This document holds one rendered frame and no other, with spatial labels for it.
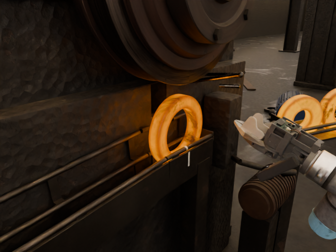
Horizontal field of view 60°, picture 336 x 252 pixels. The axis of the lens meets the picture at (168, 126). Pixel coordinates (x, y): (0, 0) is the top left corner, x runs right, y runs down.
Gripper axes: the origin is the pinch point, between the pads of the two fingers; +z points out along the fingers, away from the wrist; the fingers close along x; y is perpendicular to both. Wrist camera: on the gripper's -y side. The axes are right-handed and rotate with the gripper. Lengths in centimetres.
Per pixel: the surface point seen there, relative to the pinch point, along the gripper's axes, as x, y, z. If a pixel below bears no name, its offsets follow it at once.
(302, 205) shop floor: -90, -71, -23
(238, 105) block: -11.3, 0.0, 6.3
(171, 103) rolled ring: 17.2, 5.2, 11.0
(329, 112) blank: -38.5, 1.5, -14.0
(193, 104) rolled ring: 8.9, 3.2, 10.0
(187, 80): 13.8, 10.7, 10.6
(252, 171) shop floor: -107, -84, 14
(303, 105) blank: -29.7, 2.6, -7.2
